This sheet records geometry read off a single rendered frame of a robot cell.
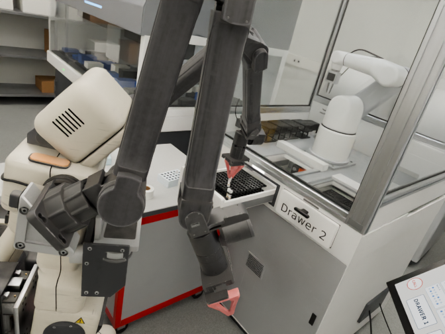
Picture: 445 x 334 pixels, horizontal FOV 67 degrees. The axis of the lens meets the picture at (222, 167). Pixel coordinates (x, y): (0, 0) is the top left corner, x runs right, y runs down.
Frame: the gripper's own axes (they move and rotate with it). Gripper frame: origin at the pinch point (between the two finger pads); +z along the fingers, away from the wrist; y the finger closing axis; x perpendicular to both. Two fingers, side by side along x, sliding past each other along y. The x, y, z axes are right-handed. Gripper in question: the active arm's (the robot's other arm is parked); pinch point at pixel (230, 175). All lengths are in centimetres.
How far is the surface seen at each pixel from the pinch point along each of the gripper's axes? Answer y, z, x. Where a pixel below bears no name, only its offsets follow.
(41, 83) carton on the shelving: -2, 80, -385
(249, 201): -7.5, 9.2, 7.4
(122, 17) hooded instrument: 9, -42, -109
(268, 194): -19.4, 7.9, 6.5
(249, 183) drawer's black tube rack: -14.0, 6.1, -1.6
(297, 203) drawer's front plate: -22.0, 4.2, 20.5
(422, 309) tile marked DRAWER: 0, -6, 79
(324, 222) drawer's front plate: -22.7, 4.1, 34.1
